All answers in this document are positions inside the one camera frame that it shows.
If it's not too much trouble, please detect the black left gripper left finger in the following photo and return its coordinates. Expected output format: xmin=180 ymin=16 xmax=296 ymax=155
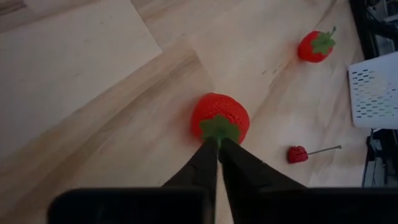
xmin=46 ymin=139 xmax=218 ymax=224

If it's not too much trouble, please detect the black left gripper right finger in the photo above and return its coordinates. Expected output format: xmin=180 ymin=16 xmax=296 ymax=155
xmin=218 ymin=139 xmax=398 ymax=224

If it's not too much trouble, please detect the small red berry with stem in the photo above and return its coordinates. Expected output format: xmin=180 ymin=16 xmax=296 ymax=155
xmin=287 ymin=144 xmax=343 ymax=165

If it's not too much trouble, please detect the red toy strawberry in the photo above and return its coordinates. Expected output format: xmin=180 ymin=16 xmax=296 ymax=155
xmin=297 ymin=26 xmax=338 ymax=64
xmin=190 ymin=92 xmax=251 ymax=147

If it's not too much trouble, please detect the white perforated plastic basket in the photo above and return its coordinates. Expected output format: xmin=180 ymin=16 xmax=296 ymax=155
xmin=347 ymin=51 xmax=398 ymax=130

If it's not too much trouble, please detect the black aluminium table frame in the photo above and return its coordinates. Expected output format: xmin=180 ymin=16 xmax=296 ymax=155
xmin=348 ymin=0 xmax=398 ymax=188

